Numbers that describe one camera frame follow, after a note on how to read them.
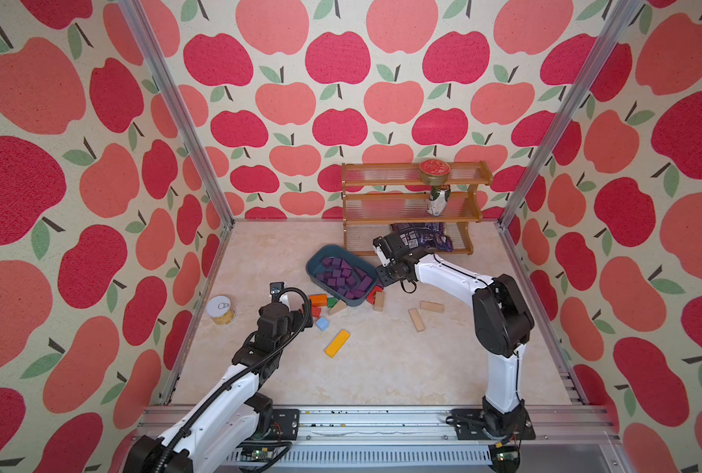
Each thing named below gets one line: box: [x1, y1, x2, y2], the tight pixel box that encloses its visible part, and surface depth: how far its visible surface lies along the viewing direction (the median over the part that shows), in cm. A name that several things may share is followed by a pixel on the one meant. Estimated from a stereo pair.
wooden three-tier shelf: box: [341, 160, 493, 258], surface depth 117 cm
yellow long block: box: [323, 329, 351, 359], surface depth 90 cm
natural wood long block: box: [408, 307, 426, 333], surface depth 95 cm
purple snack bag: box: [390, 222, 455, 253], surface depth 110 cm
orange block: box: [309, 293, 329, 307], surface depth 98 cm
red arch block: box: [365, 285, 384, 305], surface depth 98 cm
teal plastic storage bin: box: [305, 244, 378, 308], surface depth 104 cm
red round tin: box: [418, 158, 451, 187], surface depth 93 cm
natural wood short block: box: [372, 290, 385, 312], surface depth 98 cm
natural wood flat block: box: [420, 299, 445, 314], surface depth 98 cm
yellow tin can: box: [206, 294, 236, 326], surface depth 92 cm
